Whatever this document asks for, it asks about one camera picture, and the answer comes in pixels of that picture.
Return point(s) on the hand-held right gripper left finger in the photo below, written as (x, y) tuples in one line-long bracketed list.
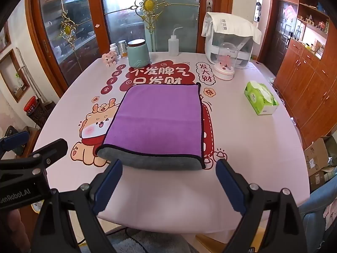
[(108, 188)]

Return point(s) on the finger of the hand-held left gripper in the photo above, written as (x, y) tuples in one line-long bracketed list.
[(54, 150), (15, 139)]

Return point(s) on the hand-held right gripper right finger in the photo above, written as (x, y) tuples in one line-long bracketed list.
[(232, 188)]

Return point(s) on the purple and grey towel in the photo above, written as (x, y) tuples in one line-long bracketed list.
[(158, 116)]

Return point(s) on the red lidded container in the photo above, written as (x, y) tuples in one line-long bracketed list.
[(30, 105)]

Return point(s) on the pink printed tablecloth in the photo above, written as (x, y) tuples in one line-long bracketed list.
[(263, 150)]

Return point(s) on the grey floor mat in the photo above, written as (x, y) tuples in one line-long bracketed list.
[(158, 243)]

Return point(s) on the blue chair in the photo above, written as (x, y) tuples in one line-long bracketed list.
[(316, 210)]

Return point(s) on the cardboard box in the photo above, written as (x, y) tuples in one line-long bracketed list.
[(320, 178), (316, 155)]

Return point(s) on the green tissue box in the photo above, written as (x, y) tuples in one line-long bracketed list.
[(260, 98)]

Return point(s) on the pink toy figure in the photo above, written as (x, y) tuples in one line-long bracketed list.
[(109, 59)]

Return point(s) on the white pill bottle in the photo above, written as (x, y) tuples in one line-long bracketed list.
[(114, 49)]

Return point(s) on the wood framed glass door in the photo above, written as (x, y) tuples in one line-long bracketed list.
[(79, 31), (171, 10)]

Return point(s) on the gold door ornament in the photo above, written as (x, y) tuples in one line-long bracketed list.
[(67, 27), (149, 4)]

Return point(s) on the glass jar metal lid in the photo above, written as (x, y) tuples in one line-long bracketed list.
[(122, 48)]

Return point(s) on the glass dome with pink figure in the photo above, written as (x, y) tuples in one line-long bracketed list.
[(225, 63)]

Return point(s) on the green ceramic jar brown lid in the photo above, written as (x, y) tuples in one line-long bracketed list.
[(139, 54)]

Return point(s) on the white countertop appliance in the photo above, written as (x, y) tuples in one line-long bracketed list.
[(226, 50)]

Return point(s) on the white squeeze bottle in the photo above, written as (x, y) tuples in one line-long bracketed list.
[(175, 46)]

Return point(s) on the white cloth cover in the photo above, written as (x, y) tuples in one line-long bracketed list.
[(231, 25)]

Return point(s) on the dark entrance door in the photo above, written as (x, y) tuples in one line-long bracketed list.
[(283, 31)]

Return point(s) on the wooden wall frame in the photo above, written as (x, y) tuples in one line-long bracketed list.
[(14, 76)]

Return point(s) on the wooden wall cabinet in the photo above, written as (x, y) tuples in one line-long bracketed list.
[(308, 84)]

